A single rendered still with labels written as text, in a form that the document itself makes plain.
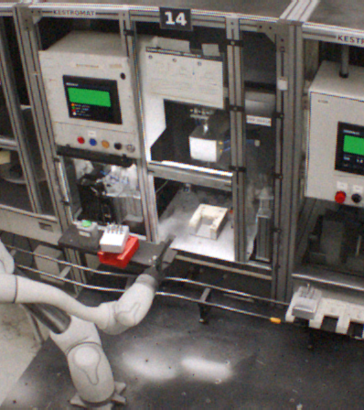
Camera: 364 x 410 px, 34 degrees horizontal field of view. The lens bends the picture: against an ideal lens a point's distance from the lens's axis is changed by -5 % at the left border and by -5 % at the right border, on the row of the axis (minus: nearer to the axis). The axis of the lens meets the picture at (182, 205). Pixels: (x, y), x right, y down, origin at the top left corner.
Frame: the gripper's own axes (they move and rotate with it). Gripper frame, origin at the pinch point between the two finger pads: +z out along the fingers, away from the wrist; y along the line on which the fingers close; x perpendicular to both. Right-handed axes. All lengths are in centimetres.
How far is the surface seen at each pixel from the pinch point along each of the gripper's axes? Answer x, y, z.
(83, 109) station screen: 42, 47, 18
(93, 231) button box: 43.1, -11.7, 9.9
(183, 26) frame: -3, 86, 21
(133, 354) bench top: 11, -44, -25
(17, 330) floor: 118, -112, 9
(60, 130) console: 58, 33, 20
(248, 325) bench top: -30, -45, 7
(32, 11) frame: 62, 89, 21
